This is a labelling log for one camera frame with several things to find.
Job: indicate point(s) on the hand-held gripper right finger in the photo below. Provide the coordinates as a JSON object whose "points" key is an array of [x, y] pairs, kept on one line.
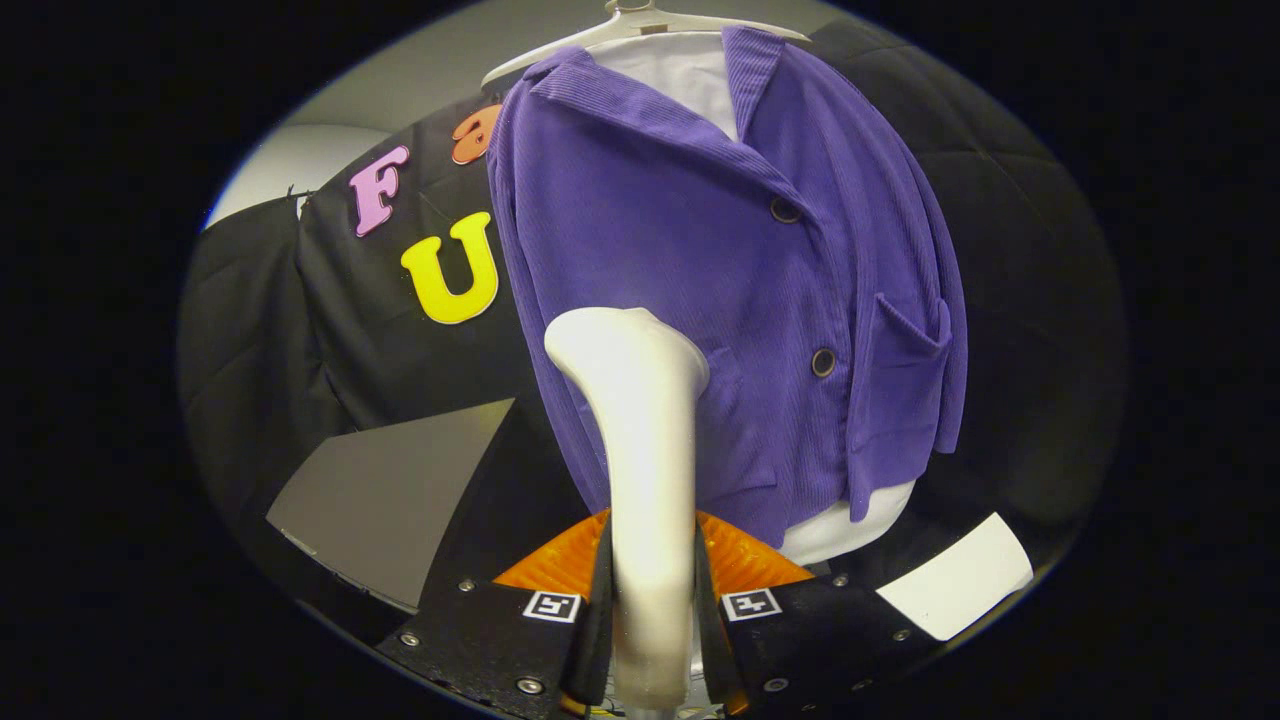
{"points": [[708, 640]]}

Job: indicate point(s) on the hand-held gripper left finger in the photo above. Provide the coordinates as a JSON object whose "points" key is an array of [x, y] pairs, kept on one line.
{"points": [[600, 640]]}

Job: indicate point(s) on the white garment steamer head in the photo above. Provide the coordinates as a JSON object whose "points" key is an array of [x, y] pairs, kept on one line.
{"points": [[645, 480]]}

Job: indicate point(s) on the purple button jacket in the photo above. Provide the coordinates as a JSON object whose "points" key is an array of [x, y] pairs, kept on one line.
{"points": [[640, 230]]}

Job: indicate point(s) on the white padded garment form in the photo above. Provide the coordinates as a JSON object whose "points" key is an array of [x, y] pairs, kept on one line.
{"points": [[690, 80]]}

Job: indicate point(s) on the grey cabinet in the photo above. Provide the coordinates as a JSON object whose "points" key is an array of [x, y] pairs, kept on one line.
{"points": [[400, 500]]}

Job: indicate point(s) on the white paper sheet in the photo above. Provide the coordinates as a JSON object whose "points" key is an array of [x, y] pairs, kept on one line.
{"points": [[960, 580]]}

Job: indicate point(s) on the black backdrop cloth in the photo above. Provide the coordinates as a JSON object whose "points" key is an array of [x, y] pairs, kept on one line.
{"points": [[1030, 300]]}

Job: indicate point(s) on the white plastic hanger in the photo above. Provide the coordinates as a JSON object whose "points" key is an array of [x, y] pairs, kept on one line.
{"points": [[650, 20]]}

